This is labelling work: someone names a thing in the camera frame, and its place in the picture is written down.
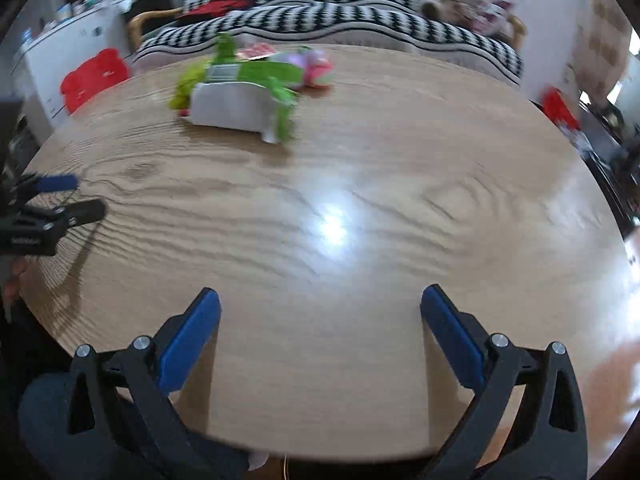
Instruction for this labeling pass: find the white cabinet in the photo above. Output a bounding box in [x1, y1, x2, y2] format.
[11, 3, 131, 143]

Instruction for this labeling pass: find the red pig-shaped stool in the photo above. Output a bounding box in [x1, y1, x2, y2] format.
[60, 48, 129, 115]

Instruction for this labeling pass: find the light green snack bag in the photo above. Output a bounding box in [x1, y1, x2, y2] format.
[169, 58, 212, 110]

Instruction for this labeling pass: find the small green paper box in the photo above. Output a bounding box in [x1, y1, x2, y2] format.
[213, 34, 236, 64]

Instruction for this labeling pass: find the open green snack bag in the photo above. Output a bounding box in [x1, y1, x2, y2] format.
[182, 60, 304, 144]

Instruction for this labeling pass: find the red cloth on sofa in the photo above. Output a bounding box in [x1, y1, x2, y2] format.
[183, 0, 256, 18]

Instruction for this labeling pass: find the red cigarette pack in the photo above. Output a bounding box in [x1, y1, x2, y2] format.
[235, 44, 277, 61]

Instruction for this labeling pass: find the purple pink toy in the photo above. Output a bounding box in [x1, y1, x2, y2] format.
[269, 46, 333, 90]

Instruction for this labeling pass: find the black white striped sofa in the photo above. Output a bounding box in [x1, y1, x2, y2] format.
[131, 0, 524, 86]

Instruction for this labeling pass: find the red bag on floor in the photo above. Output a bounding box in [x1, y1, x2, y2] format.
[541, 87, 580, 131]

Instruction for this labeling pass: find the patterned curtain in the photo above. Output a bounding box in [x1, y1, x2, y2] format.
[570, 0, 632, 106]

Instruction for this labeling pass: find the plush toy on sofa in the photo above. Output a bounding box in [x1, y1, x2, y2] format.
[418, 0, 514, 36]

